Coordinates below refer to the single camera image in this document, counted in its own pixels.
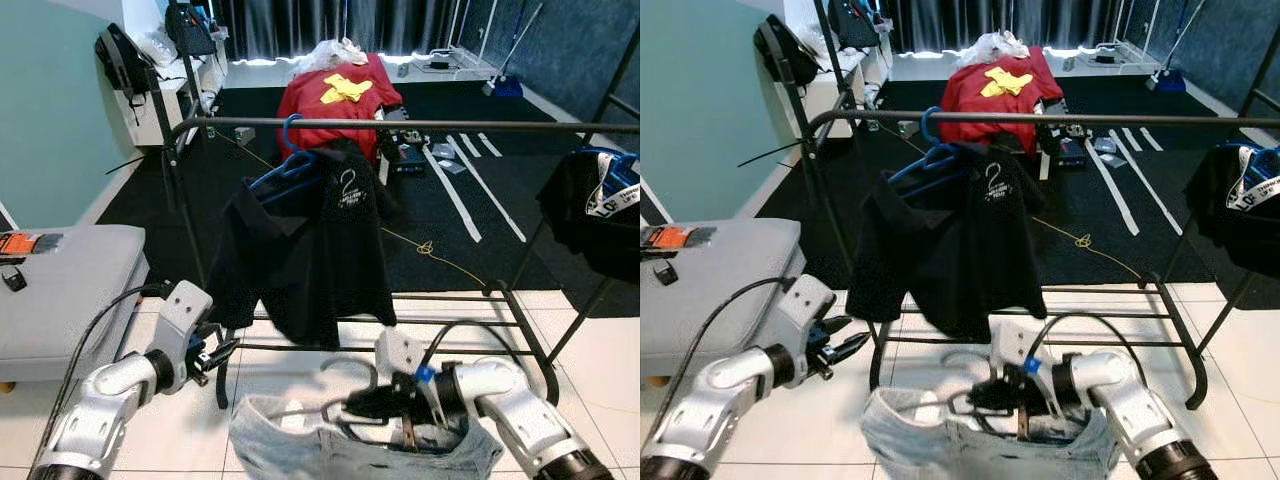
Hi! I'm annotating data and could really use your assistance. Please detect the white plastic bag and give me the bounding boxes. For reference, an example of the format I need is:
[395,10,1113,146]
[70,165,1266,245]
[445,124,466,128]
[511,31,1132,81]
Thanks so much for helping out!
[960,30,1031,63]
[290,38,369,76]

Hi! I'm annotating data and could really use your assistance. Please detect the black curtain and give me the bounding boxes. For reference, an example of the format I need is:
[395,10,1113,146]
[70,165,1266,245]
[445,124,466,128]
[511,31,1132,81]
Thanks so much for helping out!
[215,0,471,61]
[885,0,1131,53]

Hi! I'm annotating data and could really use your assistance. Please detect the black carpet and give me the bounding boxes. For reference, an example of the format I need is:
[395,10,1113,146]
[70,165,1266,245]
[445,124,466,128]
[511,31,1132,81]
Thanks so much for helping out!
[755,75,1280,286]
[98,78,641,319]

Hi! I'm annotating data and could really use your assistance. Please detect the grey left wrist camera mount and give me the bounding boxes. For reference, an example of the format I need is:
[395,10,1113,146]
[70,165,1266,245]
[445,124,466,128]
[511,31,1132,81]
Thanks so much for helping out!
[775,275,837,387]
[157,281,215,393]

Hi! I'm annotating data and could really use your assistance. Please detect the yellow cord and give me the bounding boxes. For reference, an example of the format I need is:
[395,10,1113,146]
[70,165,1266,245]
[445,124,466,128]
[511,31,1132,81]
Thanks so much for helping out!
[1035,215,1146,281]
[380,225,493,289]

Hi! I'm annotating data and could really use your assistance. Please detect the blue mop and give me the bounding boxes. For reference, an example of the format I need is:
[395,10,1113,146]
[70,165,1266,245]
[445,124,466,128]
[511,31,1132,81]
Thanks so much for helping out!
[1148,0,1206,93]
[483,2,546,98]

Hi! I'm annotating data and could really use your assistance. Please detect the black metal clothes rack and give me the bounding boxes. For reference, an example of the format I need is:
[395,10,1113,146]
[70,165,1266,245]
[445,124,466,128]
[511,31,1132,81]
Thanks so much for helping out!
[160,0,641,409]
[785,0,1280,411]

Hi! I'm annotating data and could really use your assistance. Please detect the white floor strip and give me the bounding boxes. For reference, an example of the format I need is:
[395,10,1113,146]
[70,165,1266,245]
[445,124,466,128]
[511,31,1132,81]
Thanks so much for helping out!
[418,143,483,244]
[1083,138,1141,237]
[443,133,528,244]

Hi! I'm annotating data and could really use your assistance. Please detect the grey upholstered ottoman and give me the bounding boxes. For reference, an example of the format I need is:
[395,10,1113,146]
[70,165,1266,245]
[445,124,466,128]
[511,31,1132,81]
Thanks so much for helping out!
[640,218,806,389]
[0,224,151,393]

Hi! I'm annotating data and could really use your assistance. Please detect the white shelf unit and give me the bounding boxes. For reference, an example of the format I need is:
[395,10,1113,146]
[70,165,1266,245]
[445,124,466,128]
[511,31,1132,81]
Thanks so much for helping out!
[130,40,229,149]
[795,35,896,141]

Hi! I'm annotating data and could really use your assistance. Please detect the orange black package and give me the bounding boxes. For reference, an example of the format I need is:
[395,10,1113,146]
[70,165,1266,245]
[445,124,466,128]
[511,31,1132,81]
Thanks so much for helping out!
[645,224,719,251]
[0,231,64,264]

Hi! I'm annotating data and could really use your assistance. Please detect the red shirt with yellow print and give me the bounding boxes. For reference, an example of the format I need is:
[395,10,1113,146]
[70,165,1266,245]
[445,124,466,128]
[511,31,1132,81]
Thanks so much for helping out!
[277,52,404,161]
[940,45,1064,156]

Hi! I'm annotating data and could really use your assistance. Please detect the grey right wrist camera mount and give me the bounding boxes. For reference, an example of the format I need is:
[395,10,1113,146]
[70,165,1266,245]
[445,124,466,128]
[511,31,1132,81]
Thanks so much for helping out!
[990,318,1067,417]
[375,328,451,426]

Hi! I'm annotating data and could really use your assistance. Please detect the black garment with white band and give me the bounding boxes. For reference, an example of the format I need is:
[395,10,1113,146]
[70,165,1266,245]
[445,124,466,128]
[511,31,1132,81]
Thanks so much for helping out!
[1185,143,1280,281]
[537,148,641,286]

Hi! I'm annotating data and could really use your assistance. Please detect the small black bag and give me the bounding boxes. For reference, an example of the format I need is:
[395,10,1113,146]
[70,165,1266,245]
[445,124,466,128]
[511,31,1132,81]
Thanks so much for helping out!
[165,3,219,57]
[830,0,881,49]

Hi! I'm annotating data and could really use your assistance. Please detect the black backpack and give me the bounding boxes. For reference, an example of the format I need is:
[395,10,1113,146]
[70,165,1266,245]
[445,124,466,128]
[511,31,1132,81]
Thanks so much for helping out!
[753,14,813,91]
[95,22,158,106]

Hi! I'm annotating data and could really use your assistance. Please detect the blue plastic hanger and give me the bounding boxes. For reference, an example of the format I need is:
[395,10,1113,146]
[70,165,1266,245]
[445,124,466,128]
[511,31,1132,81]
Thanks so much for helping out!
[250,113,323,196]
[1215,140,1280,201]
[888,105,961,191]
[578,145,641,216]

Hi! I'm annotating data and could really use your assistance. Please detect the black t-shirt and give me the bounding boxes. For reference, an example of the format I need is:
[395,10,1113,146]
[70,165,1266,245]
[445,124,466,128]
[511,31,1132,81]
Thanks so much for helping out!
[845,142,1049,343]
[205,140,401,351]

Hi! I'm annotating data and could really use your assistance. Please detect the light blue denim jeans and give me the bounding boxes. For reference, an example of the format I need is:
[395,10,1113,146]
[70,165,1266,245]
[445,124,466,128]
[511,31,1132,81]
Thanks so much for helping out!
[862,385,1121,480]
[228,393,506,480]

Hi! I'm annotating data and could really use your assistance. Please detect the grey clothes hanger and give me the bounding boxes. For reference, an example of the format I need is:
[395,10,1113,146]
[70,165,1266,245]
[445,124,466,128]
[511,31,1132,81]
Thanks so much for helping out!
[905,350,1011,436]
[285,356,401,443]

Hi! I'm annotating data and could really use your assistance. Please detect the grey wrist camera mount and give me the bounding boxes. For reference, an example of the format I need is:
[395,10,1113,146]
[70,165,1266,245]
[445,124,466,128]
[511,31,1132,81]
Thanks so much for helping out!
[157,281,215,393]
[990,318,1067,417]
[775,275,837,387]
[375,328,451,426]

